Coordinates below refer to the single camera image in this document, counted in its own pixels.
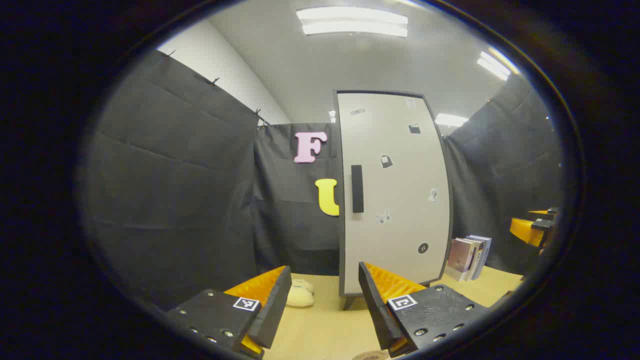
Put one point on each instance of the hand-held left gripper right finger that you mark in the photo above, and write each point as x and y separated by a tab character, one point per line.
375	310

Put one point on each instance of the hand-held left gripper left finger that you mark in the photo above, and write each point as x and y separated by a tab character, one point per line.
272	310

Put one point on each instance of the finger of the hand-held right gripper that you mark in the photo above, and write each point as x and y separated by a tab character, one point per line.
522	231
539	212

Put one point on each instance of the grey cabinet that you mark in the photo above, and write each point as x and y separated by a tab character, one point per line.
348	302

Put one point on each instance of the round beige coaster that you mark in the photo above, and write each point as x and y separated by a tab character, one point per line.
370	356

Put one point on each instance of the white cabinet door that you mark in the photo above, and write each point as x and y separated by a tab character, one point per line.
395	190

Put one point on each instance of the cream plush toy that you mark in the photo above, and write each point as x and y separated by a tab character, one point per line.
300	296

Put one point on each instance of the blue book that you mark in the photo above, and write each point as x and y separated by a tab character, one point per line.
486	250

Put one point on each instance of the white book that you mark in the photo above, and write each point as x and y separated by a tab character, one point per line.
478	257

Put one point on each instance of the black backdrop cloth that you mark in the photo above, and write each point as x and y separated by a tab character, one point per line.
175	190

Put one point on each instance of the long ceiling light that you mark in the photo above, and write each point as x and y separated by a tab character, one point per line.
493	64

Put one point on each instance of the small distant ceiling light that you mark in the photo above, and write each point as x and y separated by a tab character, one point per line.
332	116

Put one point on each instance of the large ceiling light panel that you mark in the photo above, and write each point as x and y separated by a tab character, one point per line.
352	21

